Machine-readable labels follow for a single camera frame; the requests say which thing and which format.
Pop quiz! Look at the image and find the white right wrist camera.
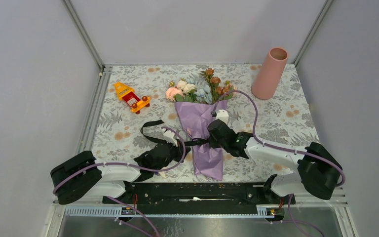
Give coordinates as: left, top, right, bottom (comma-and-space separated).
211, 110, 229, 124

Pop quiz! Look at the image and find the perforated metal front rail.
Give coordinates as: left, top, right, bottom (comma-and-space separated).
65, 206, 275, 219

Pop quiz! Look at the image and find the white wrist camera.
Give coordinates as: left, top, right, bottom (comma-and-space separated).
161, 128, 178, 147
211, 110, 229, 124

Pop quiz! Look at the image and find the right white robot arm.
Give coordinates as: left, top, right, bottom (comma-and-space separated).
208, 119, 342, 203

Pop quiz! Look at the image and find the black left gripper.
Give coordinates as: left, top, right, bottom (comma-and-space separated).
153, 138, 190, 172

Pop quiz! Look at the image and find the purple paper flower bouquet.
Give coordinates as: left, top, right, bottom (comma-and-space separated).
165, 68, 235, 181

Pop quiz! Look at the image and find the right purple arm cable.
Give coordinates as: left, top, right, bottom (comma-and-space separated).
211, 90, 346, 188

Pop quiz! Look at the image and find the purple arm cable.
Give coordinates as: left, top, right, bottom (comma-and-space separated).
211, 90, 346, 188
52, 126, 187, 195

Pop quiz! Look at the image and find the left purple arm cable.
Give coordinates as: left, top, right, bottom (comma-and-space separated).
52, 126, 187, 195

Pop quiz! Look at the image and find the pink cylindrical vase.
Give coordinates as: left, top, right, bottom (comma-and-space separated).
251, 47, 289, 100

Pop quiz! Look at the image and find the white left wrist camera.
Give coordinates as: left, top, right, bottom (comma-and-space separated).
161, 128, 178, 147

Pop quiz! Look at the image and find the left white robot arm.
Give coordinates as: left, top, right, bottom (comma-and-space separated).
50, 143, 190, 204

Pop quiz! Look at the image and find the black ribbon with gold letters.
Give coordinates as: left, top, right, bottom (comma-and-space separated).
140, 119, 211, 147

